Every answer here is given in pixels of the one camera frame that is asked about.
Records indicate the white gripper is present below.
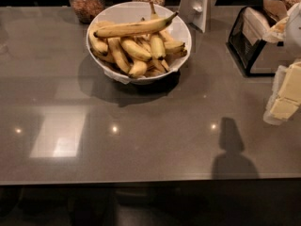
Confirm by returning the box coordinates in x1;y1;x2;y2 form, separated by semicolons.
262;3;301;125

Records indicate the right short banana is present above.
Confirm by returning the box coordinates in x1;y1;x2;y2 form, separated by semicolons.
164;40;185;54

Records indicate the white bowl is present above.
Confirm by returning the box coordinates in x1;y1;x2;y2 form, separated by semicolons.
86;2;192;85

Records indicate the upright stem banana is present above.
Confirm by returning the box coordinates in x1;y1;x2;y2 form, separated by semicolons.
149;0;166;60

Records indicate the bottom front banana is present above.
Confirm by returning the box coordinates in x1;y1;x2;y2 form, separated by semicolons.
128;59;148;78

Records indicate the centre plump banana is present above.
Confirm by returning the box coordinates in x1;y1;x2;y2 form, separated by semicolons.
120;38;151;61

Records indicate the long spotted banana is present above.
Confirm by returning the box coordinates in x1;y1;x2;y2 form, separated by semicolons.
107;38;131;73

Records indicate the left edge banana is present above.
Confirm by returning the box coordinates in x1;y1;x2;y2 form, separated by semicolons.
87;21;113;57

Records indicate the black napkin dispenser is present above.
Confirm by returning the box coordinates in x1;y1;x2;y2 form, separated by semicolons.
226;5;299;78

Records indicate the brown paper bag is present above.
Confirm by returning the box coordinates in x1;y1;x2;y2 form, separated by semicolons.
262;0;288;22

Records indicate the glass jar with nuts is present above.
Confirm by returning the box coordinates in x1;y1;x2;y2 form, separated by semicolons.
69;0;105;24

